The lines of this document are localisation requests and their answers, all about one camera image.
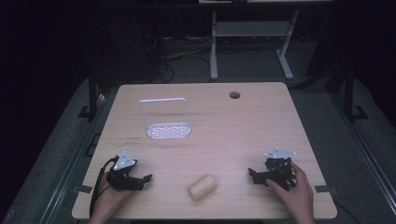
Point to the black metal stand post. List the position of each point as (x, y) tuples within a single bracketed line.
[(92, 93), (349, 93)]

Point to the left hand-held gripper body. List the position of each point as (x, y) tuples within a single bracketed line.
[(122, 178)]

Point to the aluminium floor rail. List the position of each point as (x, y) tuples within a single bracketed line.
[(71, 161), (364, 146)]

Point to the grey tape strip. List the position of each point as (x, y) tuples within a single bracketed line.
[(322, 188)]

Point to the grey metal desk frame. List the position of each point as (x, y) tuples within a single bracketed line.
[(250, 28)]

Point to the white perforated rack with frame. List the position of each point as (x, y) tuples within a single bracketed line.
[(168, 130)]

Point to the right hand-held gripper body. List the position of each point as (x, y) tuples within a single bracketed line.
[(279, 169)]

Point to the person's right hand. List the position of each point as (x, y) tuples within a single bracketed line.
[(295, 196)]

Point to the person's left hand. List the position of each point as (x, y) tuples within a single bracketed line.
[(109, 196)]

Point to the beige sponge roll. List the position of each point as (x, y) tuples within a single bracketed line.
[(202, 187)]

